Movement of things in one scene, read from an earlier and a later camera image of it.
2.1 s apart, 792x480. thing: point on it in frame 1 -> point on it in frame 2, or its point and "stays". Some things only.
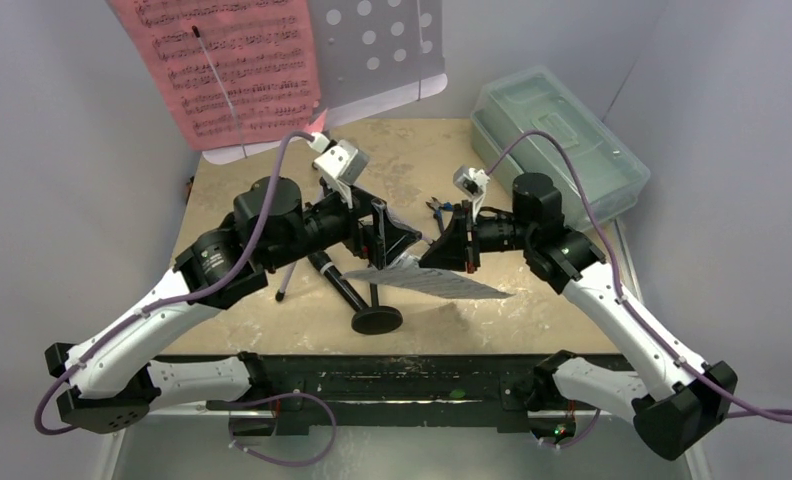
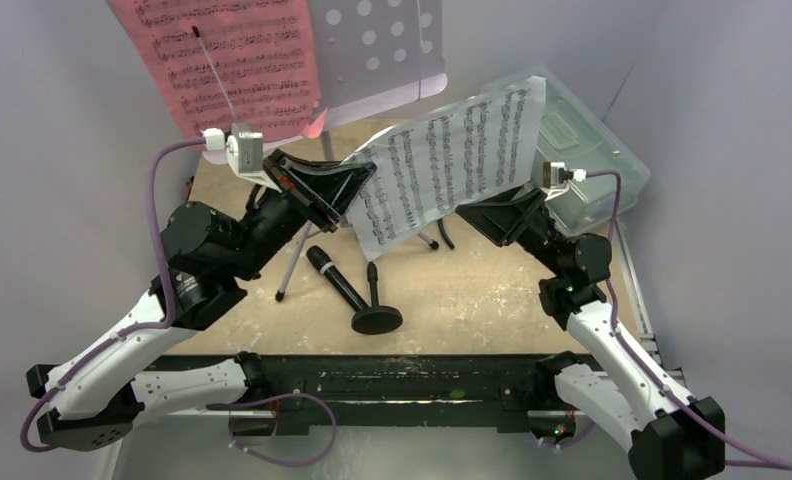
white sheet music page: (406, 274) -> (477, 147)
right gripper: (467, 235) -> (519, 221)
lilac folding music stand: (369, 55) stays
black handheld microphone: (325, 265) stays
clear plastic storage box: (541, 100) stays
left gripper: (387, 238) -> (323, 187)
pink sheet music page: (240, 71) stays
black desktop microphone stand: (376, 319) stays
